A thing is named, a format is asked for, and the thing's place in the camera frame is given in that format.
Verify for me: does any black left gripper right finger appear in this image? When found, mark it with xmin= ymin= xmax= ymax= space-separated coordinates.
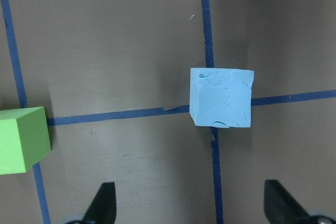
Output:
xmin=264 ymin=179 xmax=315 ymax=223

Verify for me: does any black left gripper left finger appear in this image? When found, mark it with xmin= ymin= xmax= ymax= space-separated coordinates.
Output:
xmin=82 ymin=182 xmax=116 ymax=224

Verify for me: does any light blue block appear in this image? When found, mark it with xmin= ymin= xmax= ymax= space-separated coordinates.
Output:
xmin=190 ymin=68 xmax=254 ymax=129

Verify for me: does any green block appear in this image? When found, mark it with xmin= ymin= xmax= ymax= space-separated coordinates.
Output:
xmin=1 ymin=106 xmax=51 ymax=175

